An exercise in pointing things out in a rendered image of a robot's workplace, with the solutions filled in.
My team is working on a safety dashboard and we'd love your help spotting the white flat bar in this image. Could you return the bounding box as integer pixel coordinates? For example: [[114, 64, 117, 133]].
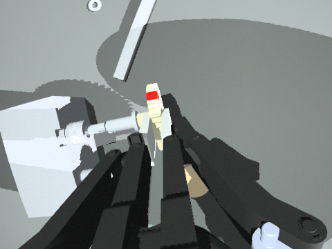
[[113, 0, 155, 81]]

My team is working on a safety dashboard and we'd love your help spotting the small white washer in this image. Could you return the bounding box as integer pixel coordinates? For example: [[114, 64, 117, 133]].
[[89, 0, 101, 12]]

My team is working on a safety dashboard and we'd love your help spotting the cream flat disc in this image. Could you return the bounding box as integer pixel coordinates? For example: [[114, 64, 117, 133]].
[[184, 165, 208, 198]]

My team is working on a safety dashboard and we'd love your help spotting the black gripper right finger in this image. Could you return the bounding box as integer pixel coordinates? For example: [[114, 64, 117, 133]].
[[160, 108, 327, 249]]

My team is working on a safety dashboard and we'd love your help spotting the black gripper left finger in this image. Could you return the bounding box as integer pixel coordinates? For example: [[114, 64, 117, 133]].
[[18, 112, 156, 249]]

